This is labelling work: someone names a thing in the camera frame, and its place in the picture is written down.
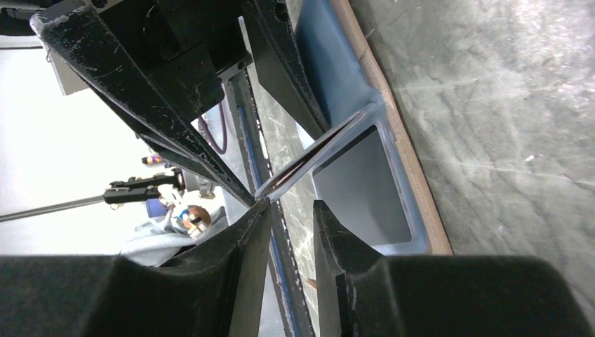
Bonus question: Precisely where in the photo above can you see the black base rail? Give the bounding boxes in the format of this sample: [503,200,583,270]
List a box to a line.
[225,69,315,336]

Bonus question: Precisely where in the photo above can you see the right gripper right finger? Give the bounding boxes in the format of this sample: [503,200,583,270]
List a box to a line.
[313,200,594,336]

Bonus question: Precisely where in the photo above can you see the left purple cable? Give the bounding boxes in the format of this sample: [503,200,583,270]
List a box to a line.
[197,102,229,155]

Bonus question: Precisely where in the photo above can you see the tan blue card holder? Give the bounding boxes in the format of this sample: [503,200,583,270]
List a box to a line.
[256,1,452,256]

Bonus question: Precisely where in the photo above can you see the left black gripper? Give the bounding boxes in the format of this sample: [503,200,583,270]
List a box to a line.
[29,0,330,206]

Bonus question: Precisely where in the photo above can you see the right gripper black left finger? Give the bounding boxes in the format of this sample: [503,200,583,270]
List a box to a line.
[1,199,271,336]

